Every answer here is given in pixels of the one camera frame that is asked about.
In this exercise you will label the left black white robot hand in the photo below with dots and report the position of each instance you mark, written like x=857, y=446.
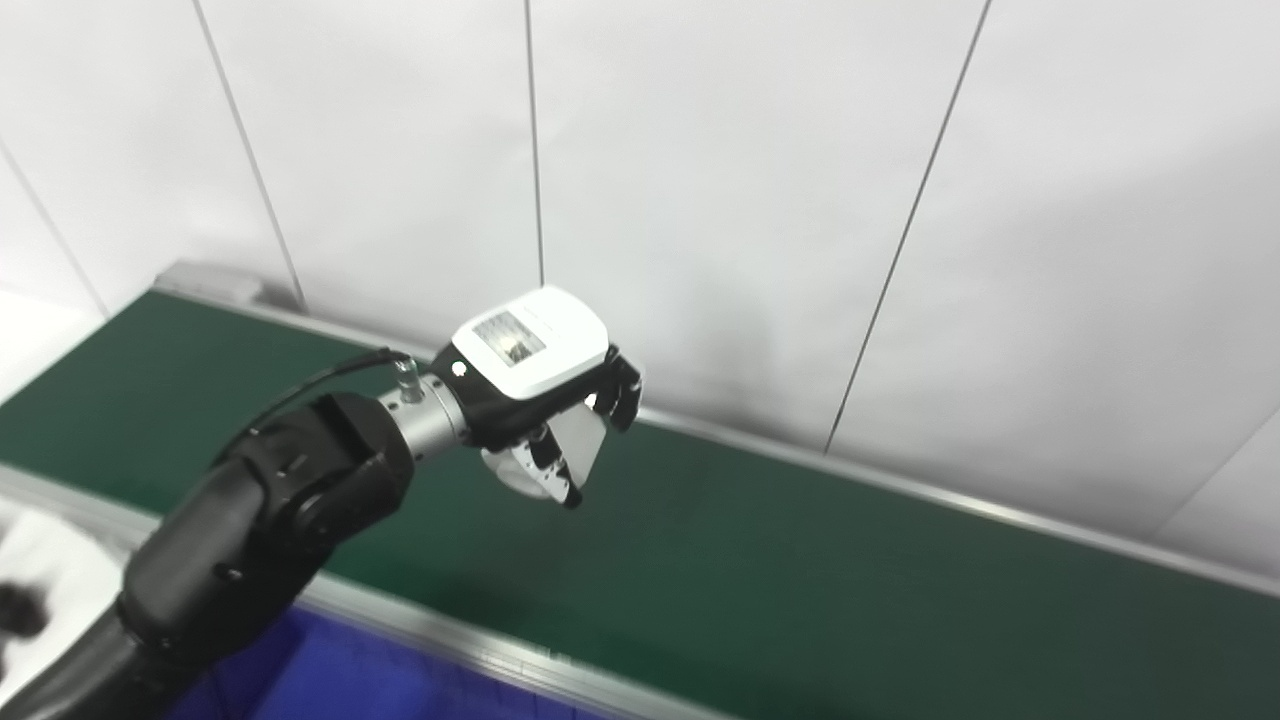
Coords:
x=530, y=350

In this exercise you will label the white round plastic part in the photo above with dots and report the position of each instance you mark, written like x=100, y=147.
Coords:
x=582, y=440

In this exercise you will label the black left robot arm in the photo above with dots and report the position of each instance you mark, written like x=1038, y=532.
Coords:
x=250, y=520

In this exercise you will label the green conveyor belt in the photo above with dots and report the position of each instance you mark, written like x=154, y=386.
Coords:
x=850, y=560
x=450, y=636

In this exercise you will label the blue plastic bin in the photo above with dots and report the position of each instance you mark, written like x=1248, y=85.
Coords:
x=330, y=670

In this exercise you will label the black round object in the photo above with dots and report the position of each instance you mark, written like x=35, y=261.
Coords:
x=20, y=610

